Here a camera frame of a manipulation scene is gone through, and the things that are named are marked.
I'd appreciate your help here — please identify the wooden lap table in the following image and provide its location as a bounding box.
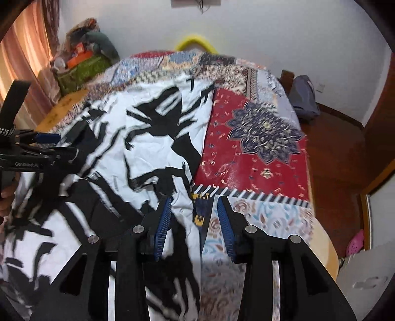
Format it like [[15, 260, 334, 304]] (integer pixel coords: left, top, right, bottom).
[[33, 89, 91, 134]]

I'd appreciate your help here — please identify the dark wooden wardrobe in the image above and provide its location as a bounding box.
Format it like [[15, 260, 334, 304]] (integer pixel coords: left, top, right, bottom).
[[359, 51, 395, 200]]

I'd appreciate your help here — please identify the black and white shirt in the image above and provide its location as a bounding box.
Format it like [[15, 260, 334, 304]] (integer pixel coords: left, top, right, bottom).
[[0, 74, 217, 321]]

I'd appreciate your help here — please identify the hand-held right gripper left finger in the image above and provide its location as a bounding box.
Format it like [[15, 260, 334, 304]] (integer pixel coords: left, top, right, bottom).
[[29, 195, 175, 321]]

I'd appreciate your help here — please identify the white foam board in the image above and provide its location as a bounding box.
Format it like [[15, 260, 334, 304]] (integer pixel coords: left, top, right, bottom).
[[334, 240, 395, 311]]

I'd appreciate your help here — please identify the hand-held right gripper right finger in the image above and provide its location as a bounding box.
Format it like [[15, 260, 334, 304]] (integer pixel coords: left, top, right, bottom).
[[217, 196, 358, 321]]

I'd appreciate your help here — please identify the orange box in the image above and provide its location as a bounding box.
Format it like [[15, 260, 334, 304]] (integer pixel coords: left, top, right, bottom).
[[66, 50, 94, 69]]

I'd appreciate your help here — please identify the person's left hand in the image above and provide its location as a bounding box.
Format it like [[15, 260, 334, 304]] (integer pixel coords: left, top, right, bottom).
[[0, 171, 21, 224]]

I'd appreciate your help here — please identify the yellow foam tube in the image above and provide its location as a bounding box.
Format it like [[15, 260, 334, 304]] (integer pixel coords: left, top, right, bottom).
[[174, 33, 217, 55]]

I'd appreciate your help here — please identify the brown patterned bag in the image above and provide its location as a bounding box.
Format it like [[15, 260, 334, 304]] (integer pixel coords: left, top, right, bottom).
[[65, 18, 100, 42]]

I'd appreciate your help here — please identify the pink striped curtain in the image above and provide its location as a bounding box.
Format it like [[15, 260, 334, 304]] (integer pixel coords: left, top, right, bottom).
[[0, 0, 61, 119]]

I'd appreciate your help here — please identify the green storage box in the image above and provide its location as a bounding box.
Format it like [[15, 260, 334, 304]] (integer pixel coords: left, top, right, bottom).
[[56, 55, 112, 95]]

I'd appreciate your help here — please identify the grey backpack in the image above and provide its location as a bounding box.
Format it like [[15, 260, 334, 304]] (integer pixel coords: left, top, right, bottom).
[[288, 75, 321, 120]]

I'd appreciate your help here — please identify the patchwork bedspread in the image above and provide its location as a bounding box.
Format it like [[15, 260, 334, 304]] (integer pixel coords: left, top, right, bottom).
[[0, 49, 316, 321]]

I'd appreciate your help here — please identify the pink shoe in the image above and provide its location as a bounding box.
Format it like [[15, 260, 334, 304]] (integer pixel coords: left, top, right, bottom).
[[345, 229, 365, 257]]

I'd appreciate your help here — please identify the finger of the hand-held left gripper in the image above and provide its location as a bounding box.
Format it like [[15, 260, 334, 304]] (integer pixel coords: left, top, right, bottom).
[[18, 131, 61, 144], [18, 146, 79, 161]]

